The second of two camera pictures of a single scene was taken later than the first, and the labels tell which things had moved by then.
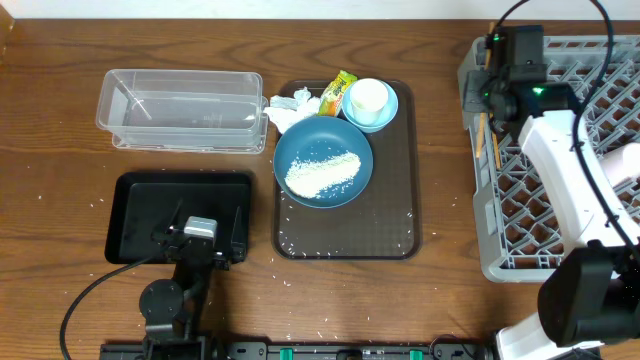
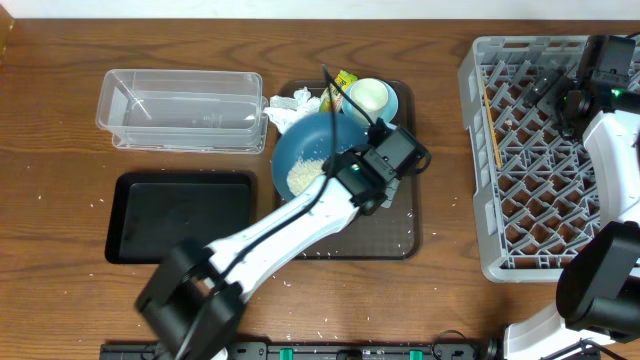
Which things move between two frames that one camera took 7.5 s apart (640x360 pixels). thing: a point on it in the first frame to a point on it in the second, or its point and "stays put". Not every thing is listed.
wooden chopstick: (481, 126) to (491, 123)
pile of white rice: (308, 178) stays put
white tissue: (285, 112) stays put
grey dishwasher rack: (522, 237) stays put
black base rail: (294, 351) stays put
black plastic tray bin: (142, 203) stays put
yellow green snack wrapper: (331, 99) stays put
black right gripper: (475, 102) to (546, 87)
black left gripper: (165, 236) to (386, 201)
